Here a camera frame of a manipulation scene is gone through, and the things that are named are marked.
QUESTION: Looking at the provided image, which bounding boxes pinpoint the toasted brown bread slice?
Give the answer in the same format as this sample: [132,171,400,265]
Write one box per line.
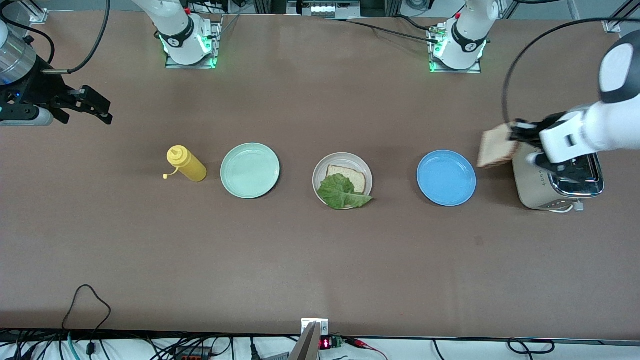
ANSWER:
[477,123,519,169]
[325,165,367,196]

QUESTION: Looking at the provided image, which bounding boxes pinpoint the yellow squeeze bottle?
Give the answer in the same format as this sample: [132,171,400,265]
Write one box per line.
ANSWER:
[163,145,208,183]

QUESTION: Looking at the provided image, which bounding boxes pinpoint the green lettuce leaf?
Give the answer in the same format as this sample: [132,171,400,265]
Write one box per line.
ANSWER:
[317,173,374,211]

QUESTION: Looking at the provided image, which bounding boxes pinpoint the blue plate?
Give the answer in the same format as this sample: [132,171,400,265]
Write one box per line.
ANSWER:
[417,150,477,207]

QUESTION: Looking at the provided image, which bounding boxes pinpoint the mint green plate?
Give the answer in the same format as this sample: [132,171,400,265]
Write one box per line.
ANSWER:
[220,143,281,200]

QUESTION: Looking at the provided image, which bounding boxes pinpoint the beige plate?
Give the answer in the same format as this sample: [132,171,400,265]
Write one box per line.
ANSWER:
[312,152,373,210]

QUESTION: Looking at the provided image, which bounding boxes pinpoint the beige chrome toaster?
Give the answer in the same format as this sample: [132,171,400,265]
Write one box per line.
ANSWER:
[512,141,605,212]

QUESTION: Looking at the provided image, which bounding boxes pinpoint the grey control box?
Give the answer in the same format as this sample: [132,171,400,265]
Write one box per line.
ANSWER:
[286,0,362,18]

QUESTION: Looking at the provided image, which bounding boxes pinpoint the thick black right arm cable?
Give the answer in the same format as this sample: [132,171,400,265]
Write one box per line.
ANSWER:
[42,0,111,75]

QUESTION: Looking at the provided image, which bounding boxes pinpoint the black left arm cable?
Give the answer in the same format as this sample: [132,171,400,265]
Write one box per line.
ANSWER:
[501,0,640,128]

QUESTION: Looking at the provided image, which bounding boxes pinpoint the aluminium corner bracket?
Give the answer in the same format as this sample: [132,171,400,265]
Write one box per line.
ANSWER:
[602,0,640,33]
[15,0,48,23]

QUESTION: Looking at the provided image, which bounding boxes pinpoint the white toaster cord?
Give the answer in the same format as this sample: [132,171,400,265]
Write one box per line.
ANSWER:
[549,199,584,214]

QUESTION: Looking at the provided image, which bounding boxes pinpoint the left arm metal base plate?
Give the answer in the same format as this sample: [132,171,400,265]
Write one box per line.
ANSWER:
[427,25,483,75]

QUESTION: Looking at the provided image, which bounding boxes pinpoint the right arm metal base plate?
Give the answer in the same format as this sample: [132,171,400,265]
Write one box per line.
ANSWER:
[165,15,223,70]

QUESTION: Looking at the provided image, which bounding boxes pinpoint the black cable across table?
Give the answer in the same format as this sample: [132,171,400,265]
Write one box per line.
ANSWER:
[325,14,443,46]

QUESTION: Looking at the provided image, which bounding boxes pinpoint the looped thin black cable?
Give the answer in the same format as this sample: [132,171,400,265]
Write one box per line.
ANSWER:
[61,284,112,353]

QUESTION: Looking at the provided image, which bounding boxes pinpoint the coiled black cable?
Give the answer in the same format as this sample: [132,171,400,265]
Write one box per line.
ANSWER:
[507,338,556,355]

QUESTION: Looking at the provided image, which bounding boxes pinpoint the teal cable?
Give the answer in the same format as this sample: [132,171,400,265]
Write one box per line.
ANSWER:
[66,331,82,360]

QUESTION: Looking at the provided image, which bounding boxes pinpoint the red clip wires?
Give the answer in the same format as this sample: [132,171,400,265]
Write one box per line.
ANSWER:
[345,336,388,360]

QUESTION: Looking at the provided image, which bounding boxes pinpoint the silver mounting bracket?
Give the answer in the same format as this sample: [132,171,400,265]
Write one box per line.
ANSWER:
[301,318,330,336]

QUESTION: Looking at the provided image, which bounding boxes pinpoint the aluminium camera post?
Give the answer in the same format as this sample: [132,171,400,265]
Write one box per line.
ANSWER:
[288,322,321,360]

